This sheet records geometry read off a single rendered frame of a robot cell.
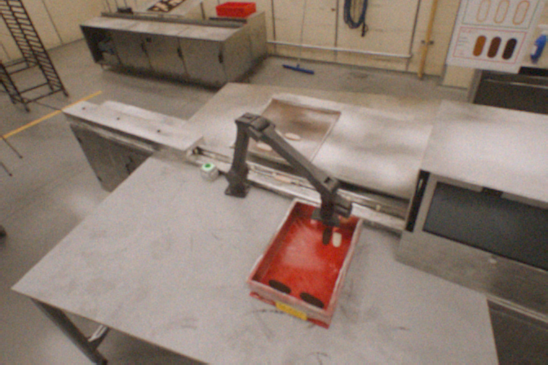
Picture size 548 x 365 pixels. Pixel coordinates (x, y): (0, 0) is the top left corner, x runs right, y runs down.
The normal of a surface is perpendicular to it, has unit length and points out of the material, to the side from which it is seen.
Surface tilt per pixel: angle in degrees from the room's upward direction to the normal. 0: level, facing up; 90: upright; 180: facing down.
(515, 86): 90
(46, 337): 0
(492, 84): 90
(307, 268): 0
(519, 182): 0
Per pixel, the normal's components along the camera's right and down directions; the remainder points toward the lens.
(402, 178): -0.15, -0.69
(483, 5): -0.55, 0.53
